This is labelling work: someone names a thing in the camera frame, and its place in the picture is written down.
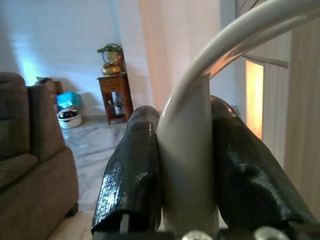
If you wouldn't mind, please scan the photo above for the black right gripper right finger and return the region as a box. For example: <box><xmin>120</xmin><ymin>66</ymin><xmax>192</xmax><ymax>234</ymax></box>
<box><xmin>210</xmin><ymin>94</ymin><xmax>320</xmax><ymax>231</ymax></box>

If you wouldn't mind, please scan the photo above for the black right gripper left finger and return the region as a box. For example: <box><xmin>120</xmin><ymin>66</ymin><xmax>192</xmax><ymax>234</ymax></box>
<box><xmin>90</xmin><ymin>104</ymin><xmax>165</xmax><ymax>236</ymax></box>

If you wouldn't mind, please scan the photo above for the beige long-handled dustpan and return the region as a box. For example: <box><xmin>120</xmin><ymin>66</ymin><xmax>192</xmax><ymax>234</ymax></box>
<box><xmin>156</xmin><ymin>0</ymin><xmax>320</xmax><ymax>238</ymax></box>

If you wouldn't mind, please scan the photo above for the white round appliance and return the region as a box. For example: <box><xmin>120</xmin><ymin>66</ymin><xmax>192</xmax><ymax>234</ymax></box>
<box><xmin>56</xmin><ymin>106</ymin><xmax>83</xmax><ymax>130</ymax></box>

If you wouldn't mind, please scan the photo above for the brown fabric sofa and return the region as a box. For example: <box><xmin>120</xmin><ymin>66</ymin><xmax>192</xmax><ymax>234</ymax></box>
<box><xmin>0</xmin><ymin>71</ymin><xmax>80</xmax><ymax>240</ymax></box>

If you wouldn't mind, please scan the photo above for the blue printed box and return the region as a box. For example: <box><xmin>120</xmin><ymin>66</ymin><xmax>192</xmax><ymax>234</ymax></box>
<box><xmin>56</xmin><ymin>91</ymin><xmax>83</xmax><ymax>111</ymax></box>

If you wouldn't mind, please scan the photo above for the light wooden cabinet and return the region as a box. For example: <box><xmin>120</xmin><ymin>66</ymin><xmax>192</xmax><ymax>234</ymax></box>
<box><xmin>234</xmin><ymin>0</ymin><xmax>320</xmax><ymax>218</ymax></box>

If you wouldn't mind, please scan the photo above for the gold bowl plant ornament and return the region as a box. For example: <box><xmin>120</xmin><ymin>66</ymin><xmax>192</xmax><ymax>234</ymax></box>
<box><xmin>96</xmin><ymin>43</ymin><xmax>125</xmax><ymax>77</ymax></box>

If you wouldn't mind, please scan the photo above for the brown cardboard box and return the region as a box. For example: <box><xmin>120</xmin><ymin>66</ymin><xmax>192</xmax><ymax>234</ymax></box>
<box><xmin>34</xmin><ymin>76</ymin><xmax>63</xmax><ymax>102</ymax></box>

